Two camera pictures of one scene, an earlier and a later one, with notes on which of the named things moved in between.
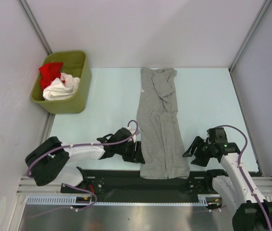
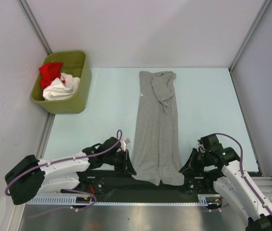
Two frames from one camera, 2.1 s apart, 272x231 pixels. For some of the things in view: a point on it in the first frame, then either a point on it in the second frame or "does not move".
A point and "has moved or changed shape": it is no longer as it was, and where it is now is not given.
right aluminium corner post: x=265 y=5 does not move
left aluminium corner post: x=30 y=16 does not move
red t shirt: x=49 y=71 does not move
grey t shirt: x=162 y=153 has moved or changed shape
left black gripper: x=135 y=156 to x=126 y=166
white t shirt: x=61 y=88 does not move
